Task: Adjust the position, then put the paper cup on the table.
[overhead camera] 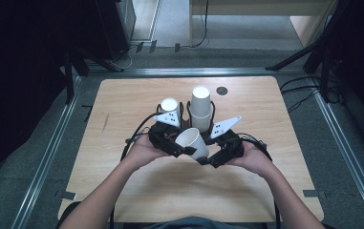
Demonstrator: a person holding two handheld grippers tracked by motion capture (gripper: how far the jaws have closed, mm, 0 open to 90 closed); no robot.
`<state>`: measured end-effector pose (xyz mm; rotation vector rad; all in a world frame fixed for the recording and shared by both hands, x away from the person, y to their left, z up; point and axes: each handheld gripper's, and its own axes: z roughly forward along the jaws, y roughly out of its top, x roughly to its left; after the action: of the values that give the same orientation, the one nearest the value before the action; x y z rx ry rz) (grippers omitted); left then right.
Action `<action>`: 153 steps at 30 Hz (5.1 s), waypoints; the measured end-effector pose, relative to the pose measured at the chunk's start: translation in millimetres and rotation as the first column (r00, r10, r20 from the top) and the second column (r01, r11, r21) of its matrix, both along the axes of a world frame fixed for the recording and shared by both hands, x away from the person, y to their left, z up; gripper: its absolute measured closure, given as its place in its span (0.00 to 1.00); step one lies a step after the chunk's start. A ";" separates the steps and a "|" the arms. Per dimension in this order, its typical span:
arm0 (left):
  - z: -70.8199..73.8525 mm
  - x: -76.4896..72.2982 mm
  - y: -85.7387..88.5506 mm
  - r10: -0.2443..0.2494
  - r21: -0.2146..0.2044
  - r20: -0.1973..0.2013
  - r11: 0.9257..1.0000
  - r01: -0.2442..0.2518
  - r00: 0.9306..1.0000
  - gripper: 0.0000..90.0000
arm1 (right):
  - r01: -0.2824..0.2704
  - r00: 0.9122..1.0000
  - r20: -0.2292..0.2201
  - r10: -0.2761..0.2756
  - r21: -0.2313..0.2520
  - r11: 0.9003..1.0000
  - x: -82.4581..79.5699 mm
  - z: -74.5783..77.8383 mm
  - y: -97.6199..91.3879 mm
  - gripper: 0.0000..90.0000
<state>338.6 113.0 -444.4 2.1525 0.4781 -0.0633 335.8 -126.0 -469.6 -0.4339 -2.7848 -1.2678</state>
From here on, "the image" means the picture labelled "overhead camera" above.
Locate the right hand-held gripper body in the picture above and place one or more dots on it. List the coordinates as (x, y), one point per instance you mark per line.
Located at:
(232, 144)

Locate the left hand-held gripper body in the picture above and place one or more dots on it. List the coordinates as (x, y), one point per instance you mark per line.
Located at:
(162, 135)

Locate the white paper cup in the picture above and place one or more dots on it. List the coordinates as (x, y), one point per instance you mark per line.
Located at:
(200, 100)
(194, 141)
(169, 105)
(201, 122)

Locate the person's left hand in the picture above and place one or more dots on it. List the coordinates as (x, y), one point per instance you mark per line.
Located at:
(141, 152)

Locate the person's right hand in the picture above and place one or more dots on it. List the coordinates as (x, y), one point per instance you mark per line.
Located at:
(256, 160)

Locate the dark round table grommet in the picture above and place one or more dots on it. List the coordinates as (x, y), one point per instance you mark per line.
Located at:
(222, 90)

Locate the person's grey-blue shirt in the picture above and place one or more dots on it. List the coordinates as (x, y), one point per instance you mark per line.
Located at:
(195, 223)

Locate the black tape strip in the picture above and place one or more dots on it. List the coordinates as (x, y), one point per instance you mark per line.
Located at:
(153, 46)
(139, 47)
(177, 47)
(89, 113)

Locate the black metal stand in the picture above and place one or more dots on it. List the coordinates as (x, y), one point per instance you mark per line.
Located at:
(69, 76)

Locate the black cabinet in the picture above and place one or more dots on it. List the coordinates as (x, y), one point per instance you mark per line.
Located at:
(112, 28)

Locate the black tripod stand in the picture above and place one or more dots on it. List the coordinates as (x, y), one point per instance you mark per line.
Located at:
(316, 47)

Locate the light wooden desk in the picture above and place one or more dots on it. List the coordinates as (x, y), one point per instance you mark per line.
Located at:
(259, 8)

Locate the metal floor rail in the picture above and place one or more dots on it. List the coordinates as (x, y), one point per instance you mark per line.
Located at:
(345, 149)
(47, 156)
(195, 72)

